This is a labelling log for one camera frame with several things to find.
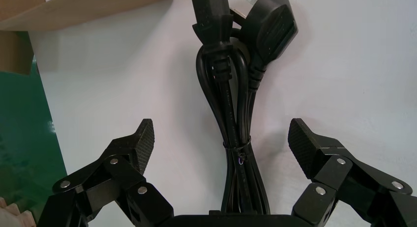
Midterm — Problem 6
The black power cable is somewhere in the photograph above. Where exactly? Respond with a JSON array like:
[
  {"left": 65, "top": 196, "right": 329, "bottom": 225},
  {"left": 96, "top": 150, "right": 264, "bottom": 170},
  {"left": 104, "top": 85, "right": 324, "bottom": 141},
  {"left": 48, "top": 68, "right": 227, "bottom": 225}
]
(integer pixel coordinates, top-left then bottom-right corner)
[{"left": 190, "top": 0, "right": 299, "bottom": 216}]

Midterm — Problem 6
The open brown cardboard box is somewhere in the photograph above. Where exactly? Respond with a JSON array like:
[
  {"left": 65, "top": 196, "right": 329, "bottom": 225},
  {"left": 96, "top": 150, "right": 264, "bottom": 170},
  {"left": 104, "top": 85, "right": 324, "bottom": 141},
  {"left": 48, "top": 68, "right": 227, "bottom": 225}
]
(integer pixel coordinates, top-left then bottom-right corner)
[{"left": 0, "top": 0, "right": 176, "bottom": 76}]

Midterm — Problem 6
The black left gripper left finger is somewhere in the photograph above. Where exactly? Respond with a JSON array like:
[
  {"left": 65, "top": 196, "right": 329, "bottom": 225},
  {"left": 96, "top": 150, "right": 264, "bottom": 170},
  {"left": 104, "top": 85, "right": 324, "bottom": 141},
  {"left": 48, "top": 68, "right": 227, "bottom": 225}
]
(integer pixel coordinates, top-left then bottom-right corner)
[{"left": 52, "top": 118, "right": 174, "bottom": 227}]

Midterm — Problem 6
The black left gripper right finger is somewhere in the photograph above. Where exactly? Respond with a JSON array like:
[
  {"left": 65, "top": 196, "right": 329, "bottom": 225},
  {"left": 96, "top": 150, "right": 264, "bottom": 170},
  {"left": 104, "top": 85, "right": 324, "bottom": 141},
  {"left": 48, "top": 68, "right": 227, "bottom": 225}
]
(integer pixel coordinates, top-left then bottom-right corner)
[{"left": 288, "top": 118, "right": 417, "bottom": 227}]

